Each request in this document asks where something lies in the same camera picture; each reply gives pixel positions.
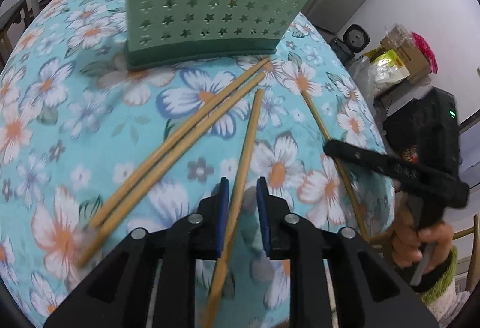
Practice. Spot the brown cardboard box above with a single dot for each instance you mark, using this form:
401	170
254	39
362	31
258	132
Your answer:
412	61

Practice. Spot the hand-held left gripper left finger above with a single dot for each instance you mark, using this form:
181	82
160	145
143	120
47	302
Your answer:
224	208

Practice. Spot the pink fluffy item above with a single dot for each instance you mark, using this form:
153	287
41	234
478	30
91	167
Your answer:
423	44

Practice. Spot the bamboo chopstick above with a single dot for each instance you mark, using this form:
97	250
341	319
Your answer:
112	206
248	140
317	118
101	243

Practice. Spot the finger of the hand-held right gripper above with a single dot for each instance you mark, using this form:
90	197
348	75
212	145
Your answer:
378	163

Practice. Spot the black rice cooker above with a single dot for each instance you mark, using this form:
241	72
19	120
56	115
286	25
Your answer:
356	37

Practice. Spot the person's right hand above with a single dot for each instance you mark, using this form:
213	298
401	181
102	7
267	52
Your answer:
403	241

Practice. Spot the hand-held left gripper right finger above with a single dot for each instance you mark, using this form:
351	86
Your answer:
264	215

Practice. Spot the light wooden chair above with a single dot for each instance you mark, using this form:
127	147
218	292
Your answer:
475	249

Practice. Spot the person's right forearm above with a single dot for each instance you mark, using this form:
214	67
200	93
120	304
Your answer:
444	275

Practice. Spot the floral turquoise tablecloth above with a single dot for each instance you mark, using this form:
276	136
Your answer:
75	125

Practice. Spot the wooden chair dark seat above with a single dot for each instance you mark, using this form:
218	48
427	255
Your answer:
15	14

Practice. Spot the green star-cutout utensil holder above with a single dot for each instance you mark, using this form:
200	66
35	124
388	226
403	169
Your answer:
210	28

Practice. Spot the yellow-green bag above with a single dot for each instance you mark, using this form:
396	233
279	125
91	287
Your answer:
386	65

